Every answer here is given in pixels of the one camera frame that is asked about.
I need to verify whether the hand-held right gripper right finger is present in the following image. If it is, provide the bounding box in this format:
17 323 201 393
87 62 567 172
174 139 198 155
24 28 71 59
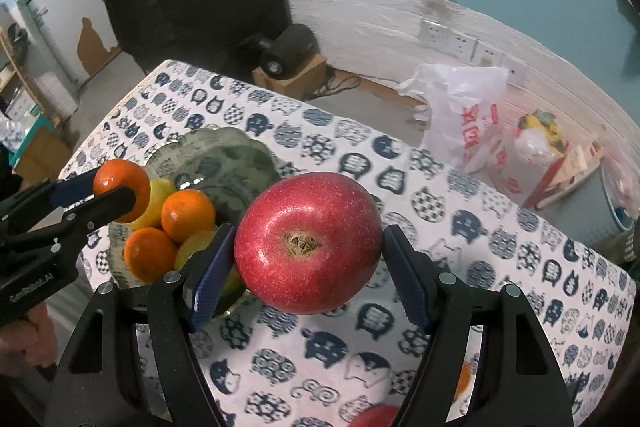
382 224 575 427

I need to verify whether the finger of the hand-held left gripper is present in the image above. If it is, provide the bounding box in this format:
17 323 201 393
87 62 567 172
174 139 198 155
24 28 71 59
0 187 137 260
0 169 101 230

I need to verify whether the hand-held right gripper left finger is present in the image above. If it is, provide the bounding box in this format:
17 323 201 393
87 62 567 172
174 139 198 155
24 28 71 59
44 223 238 427

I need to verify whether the yellow-green lemon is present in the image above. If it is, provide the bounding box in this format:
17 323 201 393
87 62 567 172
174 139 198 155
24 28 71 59
220 267 247 309
127 178 176 230

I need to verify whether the red apple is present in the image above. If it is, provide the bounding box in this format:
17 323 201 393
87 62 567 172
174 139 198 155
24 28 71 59
350 404 402 427
233 173 385 315

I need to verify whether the green glass plate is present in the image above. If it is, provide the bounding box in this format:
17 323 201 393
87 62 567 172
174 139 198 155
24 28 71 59
107 127 283 320

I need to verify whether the person's left hand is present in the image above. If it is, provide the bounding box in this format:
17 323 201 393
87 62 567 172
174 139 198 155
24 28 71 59
0 304 58 380

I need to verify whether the teal edged cardboard box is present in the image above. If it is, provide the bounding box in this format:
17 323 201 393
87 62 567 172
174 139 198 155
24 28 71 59
0 117 73 180

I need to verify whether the cat print tablecloth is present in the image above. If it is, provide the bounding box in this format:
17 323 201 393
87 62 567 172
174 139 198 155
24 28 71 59
57 59 636 427

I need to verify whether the white drawer unit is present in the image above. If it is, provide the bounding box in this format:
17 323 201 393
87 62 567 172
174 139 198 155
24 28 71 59
37 72 78 118

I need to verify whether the wooden shelf rack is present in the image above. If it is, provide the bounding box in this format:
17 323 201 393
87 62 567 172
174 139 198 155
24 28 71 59
0 24 63 128

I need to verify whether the white and red box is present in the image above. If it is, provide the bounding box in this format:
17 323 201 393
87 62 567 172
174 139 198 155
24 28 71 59
492 142 568 208

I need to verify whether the white plastic bag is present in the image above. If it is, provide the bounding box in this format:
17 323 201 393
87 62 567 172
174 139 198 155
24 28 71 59
397 63 510 172

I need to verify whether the small cardboard box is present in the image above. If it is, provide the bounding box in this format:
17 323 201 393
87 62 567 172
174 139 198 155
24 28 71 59
251 54 328 100

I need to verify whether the black round speaker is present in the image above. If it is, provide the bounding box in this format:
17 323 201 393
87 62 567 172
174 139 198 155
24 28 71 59
259 23 320 80

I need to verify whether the black cable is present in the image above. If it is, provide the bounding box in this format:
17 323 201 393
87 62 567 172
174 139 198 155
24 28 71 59
305 64 361 100

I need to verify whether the white wall outlet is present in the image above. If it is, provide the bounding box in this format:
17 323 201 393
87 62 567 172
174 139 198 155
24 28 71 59
447 32 474 58
502 57 527 84
420 19 447 46
472 42 504 66

